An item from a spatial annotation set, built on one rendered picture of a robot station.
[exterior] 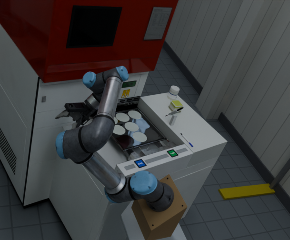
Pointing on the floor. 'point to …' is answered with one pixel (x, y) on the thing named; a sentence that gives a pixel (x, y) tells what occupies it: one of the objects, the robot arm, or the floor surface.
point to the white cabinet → (92, 200)
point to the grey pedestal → (133, 227)
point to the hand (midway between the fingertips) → (60, 128)
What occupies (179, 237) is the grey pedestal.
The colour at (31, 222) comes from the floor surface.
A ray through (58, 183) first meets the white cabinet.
